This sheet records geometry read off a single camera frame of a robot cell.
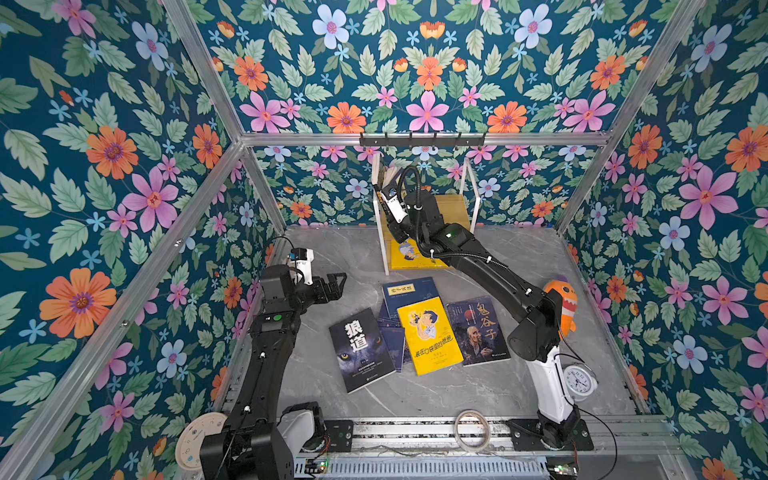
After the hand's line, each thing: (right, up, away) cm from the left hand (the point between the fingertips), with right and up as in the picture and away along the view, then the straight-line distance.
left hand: (334, 269), depth 78 cm
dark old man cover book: (+41, -20, +13) cm, 48 cm away
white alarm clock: (+65, -31, +1) cm, 72 cm away
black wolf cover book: (+6, -24, +7) cm, 26 cm away
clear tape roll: (+36, -42, -2) cm, 55 cm away
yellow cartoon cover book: (+26, -22, +10) cm, 36 cm away
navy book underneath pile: (+15, -21, +11) cm, 28 cm away
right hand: (+16, +17, +4) cm, 23 cm away
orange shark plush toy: (+68, -11, +11) cm, 70 cm away
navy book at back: (+18, -9, +20) cm, 28 cm away
